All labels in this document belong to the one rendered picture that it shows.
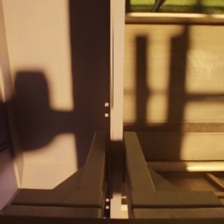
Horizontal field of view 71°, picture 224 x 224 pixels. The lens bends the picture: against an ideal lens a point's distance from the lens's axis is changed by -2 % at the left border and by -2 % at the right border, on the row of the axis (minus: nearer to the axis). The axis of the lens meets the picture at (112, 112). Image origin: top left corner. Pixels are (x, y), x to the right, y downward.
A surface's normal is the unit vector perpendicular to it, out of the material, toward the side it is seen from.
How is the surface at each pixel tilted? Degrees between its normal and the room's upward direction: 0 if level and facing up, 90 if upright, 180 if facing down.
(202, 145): 0
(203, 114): 0
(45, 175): 29
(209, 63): 0
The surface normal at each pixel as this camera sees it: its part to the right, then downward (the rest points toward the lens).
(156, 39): -0.02, 0.26
